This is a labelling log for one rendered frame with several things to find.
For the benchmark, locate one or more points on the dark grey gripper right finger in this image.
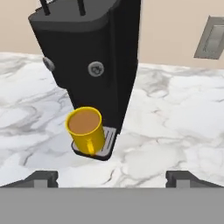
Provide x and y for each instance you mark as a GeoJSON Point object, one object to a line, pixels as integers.
{"type": "Point", "coordinates": [179, 178]}

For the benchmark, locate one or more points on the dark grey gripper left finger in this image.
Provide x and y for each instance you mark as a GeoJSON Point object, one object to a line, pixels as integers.
{"type": "Point", "coordinates": [43, 178]}

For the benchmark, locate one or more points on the yellow mug of coffee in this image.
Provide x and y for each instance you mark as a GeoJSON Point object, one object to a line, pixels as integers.
{"type": "Point", "coordinates": [86, 129]}

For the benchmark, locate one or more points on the black coffee machine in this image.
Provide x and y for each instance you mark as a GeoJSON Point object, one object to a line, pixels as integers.
{"type": "Point", "coordinates": [96, 52]}

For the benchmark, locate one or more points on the grey wall socket plate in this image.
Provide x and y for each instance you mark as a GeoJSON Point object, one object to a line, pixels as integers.
{"type": "Point", "coordinates": [210, 39]}

